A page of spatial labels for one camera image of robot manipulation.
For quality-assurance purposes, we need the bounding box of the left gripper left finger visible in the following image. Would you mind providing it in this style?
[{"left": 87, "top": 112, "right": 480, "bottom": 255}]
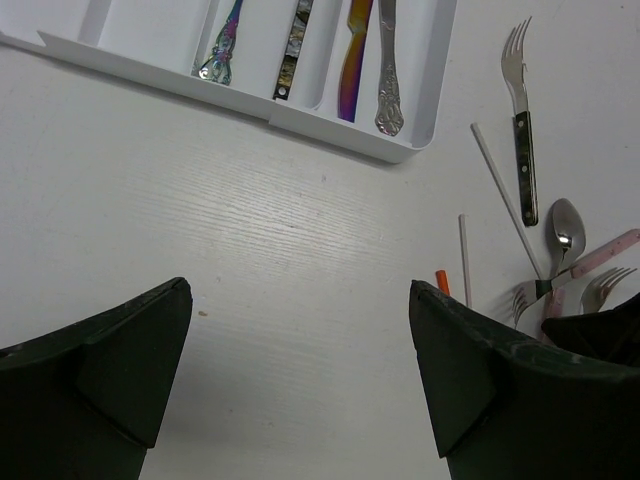
[{"left": 1, "top": 277, "right": 193, "bottom": 479}]

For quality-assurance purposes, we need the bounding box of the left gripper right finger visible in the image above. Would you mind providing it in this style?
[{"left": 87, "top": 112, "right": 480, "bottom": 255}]
[{"left": 409, "top": 281, "right": 639, "bottom": 479}]

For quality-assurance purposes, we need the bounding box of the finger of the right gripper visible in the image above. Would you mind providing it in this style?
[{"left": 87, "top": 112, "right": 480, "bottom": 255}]
[{"left": 541, "top": 294, "right": 639, "bottom": 368}]

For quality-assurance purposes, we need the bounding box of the black handled fork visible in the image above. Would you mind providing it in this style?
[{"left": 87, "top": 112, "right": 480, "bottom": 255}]
[
  {"left": 581, "top": 267, "right": 637, "bottom": 314},
  {"left": 501, "top": 17, "right": 539, "bottom": 227}
]

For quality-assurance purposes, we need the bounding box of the pink handled fork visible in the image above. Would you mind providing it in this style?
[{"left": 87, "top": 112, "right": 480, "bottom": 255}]
[{"left": 512, "top": 228, "right": 639, "bottom": 325}]

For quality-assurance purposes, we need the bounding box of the pink handled spoon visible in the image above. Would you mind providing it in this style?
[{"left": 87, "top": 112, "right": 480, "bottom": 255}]
[{"left": 542, "top": 198, "right": 586, "bottom": 320}]

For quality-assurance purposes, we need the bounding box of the ornate silver knife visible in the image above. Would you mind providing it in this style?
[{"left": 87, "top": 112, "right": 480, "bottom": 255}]
[{"left": 375, "top": 0, "right": 404, "bottom": 137}]

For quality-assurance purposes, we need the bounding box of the iridescent rainbow spoon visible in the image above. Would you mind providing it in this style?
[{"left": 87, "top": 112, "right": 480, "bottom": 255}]
[{"left": 194, "top": 0, "right": 244, "bottom": 86}]

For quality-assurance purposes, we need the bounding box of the iridescent rainbow knife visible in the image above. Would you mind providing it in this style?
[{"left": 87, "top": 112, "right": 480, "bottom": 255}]
[{"left": 338, "top": 0, "right": 373, "bottom": 123}]

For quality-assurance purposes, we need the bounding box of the dark handled silver spoon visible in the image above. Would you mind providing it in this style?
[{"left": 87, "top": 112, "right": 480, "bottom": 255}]
[{"left": 273, "top": 0, "right": 314, "bottom": 100}]

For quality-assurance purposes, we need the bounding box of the orange chopstick left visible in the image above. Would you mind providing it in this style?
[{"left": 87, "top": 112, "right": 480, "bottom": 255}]
[{"left": 435, "top": 270, "right": 451, "bottom": 296}]

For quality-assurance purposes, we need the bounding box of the white chopstick left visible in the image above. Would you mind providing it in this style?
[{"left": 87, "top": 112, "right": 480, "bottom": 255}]
[{"left": 458, "top": 214, "right": 472, "bottom": 308}]

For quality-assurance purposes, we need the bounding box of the white chopstick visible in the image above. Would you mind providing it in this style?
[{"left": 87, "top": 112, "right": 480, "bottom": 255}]
[
  {"left": 470, "top": 122, "right": 543, "bottom": 279},
  {"left": 458, "top": 214, "right": 472, "bottom": 308}
]

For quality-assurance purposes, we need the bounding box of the white chopstick upper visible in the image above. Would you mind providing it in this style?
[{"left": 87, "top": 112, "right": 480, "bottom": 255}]
[{"left": 470, "top": 122, "right": 543, "bottom": 279}]

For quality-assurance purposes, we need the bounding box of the white divided cutlery tray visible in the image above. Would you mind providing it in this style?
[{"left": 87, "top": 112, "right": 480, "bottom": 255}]
[{"left": 1, "top": 1, "right": 456, "bottom": 163}]

